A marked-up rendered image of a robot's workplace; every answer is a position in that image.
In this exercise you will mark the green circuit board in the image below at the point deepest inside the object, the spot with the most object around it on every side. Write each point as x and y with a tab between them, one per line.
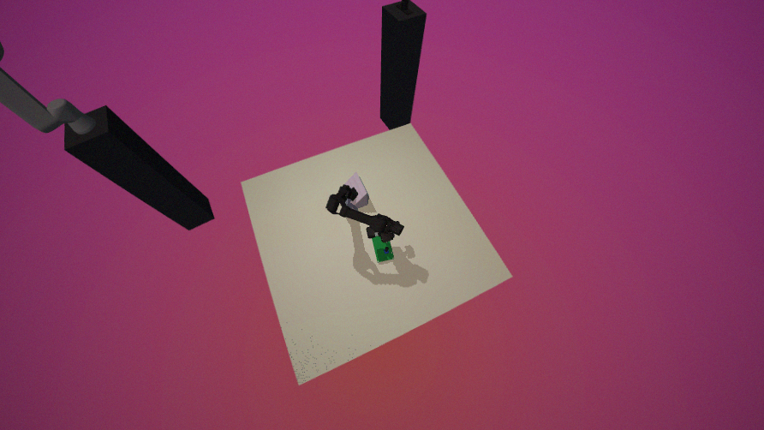
382	250

